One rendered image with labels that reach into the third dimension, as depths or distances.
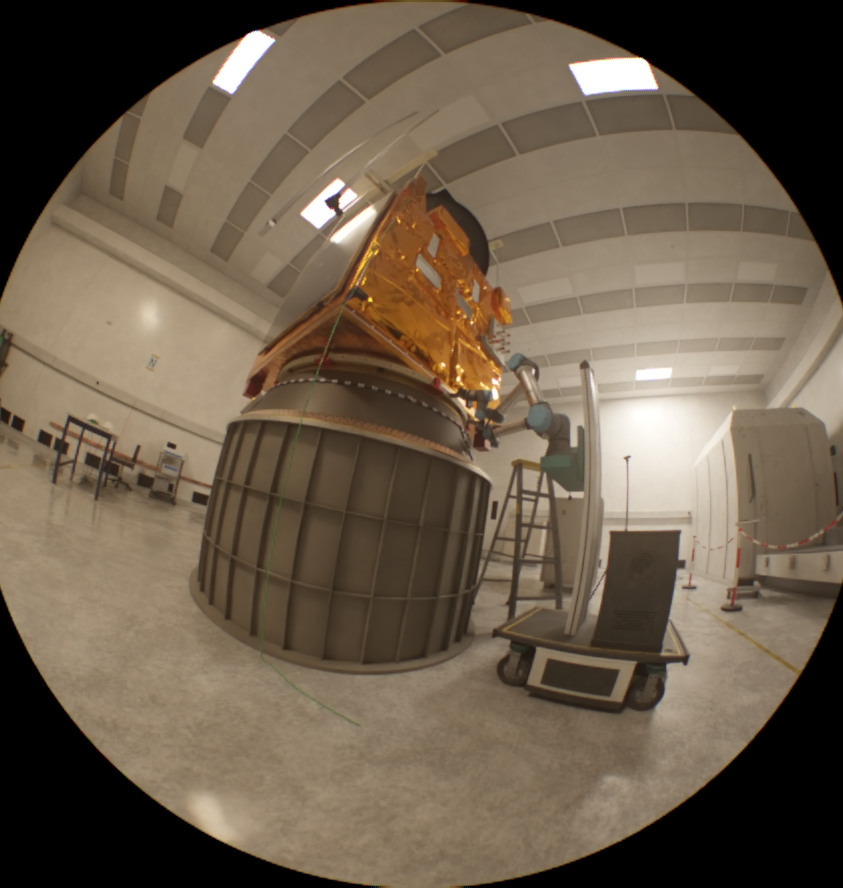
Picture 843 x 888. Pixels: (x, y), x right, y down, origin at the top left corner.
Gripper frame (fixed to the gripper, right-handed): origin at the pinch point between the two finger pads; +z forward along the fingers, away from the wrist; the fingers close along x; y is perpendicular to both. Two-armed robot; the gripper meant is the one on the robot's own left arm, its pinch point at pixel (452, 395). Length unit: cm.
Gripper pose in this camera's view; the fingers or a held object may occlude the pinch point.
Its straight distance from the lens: 199.8
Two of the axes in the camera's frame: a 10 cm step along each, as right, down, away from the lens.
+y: 2.9, -9.4, 1.6
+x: -6.3, -3.2, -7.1
